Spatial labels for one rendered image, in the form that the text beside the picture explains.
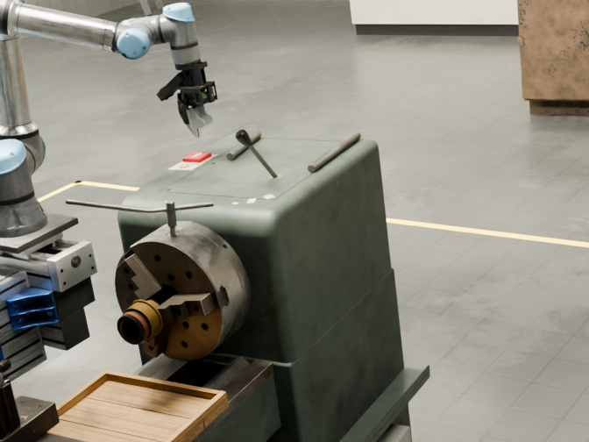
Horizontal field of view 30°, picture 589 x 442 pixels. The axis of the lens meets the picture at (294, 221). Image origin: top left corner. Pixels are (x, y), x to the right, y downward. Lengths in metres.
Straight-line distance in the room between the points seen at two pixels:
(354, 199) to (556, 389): 1.57
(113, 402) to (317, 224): 0.66
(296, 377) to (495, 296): 2.32
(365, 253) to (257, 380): 0.53
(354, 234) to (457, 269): 2.35
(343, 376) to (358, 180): 0.52
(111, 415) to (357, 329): 0.76
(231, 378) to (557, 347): 2.06
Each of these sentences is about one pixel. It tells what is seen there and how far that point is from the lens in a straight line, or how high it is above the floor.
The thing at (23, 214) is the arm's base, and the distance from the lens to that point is 3.00.
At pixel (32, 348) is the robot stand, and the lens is 3.08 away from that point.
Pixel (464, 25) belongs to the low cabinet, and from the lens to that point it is 10.14.
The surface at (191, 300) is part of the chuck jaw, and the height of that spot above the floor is 1.11.
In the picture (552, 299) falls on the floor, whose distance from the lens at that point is 4.90.
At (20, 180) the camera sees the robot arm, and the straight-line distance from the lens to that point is 2.99.
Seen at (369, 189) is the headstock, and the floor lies 1.14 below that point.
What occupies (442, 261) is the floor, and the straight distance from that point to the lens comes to 5.34.
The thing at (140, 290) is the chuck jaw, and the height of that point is 1.14.
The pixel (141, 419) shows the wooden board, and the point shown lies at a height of 0.89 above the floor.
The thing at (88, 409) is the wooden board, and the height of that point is 0.89.
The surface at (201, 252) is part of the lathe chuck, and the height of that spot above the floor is 1.20.
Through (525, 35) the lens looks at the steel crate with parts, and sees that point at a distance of 7.33.
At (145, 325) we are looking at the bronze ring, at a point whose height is 1.09.
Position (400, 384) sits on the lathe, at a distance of 3.22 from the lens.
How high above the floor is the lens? 2.13
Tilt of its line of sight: 21 degrees down
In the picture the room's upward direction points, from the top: 8 degrees counter-clockwise
